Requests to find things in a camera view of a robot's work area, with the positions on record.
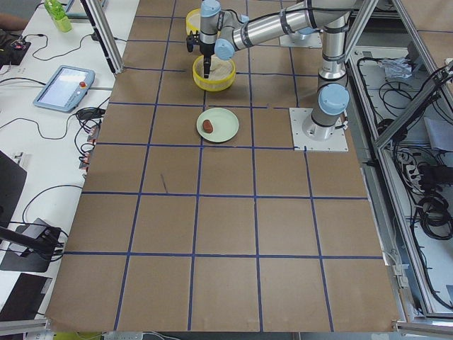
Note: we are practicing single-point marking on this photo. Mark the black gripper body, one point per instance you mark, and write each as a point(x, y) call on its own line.
point(206, 49)

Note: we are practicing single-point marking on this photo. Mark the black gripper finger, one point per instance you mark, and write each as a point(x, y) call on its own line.
point(206, 66)

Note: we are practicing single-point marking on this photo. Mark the brown bun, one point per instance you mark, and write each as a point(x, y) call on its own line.
point(207, 126)

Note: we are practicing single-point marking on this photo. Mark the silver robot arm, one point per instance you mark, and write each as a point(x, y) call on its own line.
point(222, 32)

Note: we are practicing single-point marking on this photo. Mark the white steamer liner paper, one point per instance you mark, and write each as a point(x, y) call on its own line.
point(220, 69)

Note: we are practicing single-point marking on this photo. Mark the yellow bamboo steamer basket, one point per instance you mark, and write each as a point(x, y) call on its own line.
point(213, 86)

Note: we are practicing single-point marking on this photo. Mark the light green plate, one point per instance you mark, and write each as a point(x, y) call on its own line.
point(225, 125)

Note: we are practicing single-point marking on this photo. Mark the teach pendant tablet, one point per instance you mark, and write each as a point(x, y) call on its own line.
point(65, 89)

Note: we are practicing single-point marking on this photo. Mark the green plastic bottle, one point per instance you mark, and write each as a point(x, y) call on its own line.
point(58, 15)

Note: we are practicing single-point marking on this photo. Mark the black laptop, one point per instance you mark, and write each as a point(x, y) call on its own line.
point(12, 182)

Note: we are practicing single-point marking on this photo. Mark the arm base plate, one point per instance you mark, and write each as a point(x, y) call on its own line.
point(309, 137)
point(311, 41)

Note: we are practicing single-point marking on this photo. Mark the aluminium frame post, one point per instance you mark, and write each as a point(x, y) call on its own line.
point(101, 28)

